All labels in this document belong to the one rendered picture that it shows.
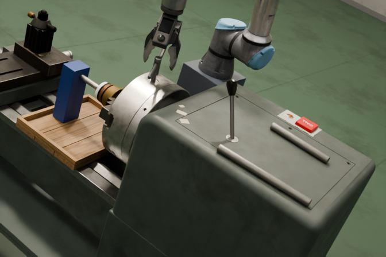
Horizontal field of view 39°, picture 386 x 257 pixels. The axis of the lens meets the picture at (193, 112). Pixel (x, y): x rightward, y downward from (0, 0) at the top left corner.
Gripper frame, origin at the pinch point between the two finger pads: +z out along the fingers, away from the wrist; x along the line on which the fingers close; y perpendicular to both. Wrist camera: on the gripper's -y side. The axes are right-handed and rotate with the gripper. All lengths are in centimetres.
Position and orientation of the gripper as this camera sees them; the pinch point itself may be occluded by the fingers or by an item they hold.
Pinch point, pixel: (158, 64)
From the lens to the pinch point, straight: 179.1
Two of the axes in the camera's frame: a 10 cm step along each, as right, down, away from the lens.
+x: -9.5, -3.0, 0.3
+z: -2.3, 8.0, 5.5
